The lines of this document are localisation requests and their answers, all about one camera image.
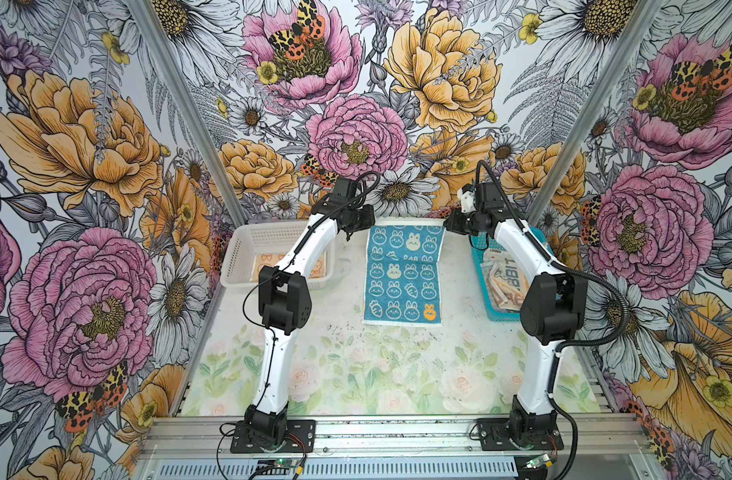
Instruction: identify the teal plastic basket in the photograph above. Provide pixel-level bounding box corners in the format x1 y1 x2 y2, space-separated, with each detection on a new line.
468 220 552 322

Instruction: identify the blue and cream towel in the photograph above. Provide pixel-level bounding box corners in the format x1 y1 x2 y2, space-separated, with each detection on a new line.
364 220 445 327

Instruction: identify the orange patterned towel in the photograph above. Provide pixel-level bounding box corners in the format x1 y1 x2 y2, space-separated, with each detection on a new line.
251 251 329 282

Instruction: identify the white plastic basket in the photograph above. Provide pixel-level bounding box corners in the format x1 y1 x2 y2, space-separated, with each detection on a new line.
220 220 338 290

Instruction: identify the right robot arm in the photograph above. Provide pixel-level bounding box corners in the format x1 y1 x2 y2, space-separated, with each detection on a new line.
444 182 588 449

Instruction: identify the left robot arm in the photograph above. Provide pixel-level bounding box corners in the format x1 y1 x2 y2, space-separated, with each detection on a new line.
243 172 380 450

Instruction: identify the pink and cream towel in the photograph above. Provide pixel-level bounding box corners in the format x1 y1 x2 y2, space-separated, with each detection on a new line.
481 249 530 313

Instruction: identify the green circuit board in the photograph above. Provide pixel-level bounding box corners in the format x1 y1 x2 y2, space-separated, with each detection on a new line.
257 458 302 474

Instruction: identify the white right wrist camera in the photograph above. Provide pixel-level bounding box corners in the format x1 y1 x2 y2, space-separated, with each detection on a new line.
457 184 477 214

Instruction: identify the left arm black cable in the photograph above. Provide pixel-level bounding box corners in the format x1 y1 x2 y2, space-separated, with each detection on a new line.
215 170 384 480

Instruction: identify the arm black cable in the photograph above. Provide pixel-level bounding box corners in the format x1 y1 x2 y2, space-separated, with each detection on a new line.
215 170 384 480
475 159 632 480

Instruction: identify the left aluminium corner post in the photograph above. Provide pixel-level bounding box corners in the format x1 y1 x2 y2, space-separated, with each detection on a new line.
129 1 247 226

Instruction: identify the aluminium corner post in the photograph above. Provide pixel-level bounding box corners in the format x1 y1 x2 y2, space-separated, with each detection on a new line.
129 1 247 226
527 0 663 226

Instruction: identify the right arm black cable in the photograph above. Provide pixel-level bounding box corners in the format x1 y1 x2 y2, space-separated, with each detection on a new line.
475 159 632 480

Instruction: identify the right aluminium corner post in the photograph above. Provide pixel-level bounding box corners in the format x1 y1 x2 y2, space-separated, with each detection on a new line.
527 0 663 226

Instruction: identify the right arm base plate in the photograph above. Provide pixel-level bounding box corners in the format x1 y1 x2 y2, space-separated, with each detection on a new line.
471 417 565 451

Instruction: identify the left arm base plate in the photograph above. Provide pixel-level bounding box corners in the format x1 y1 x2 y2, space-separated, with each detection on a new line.
229 419 317 454

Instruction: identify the aluminium front rail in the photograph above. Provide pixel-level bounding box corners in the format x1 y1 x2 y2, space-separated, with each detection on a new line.
133 413 667 479

